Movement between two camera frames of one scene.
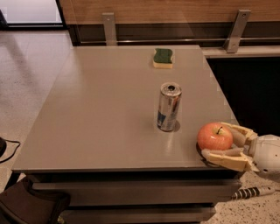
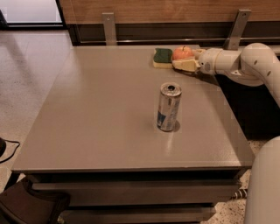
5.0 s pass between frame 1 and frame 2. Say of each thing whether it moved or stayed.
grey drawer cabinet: stayed
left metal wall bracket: stayed
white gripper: moved
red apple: moved
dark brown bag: stayed
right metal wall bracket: stayed
